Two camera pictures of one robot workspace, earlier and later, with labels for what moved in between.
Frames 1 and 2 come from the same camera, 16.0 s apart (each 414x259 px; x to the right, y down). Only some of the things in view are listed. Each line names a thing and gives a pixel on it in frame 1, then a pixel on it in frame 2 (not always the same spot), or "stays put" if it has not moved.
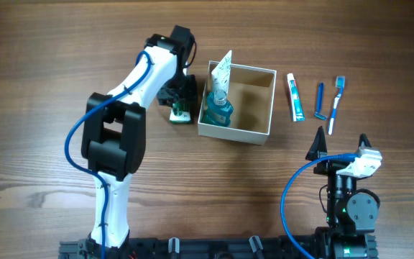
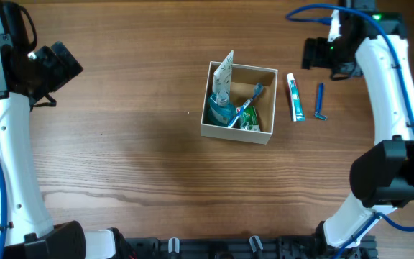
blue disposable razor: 318,114 stays put
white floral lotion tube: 221,76 stays put
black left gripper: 190,93 to 64,65
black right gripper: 318,145 to 313,54
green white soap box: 180,113 to 248,119
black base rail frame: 189,248 stays put
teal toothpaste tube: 296,104 stays put
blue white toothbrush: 340,83 to 244,106
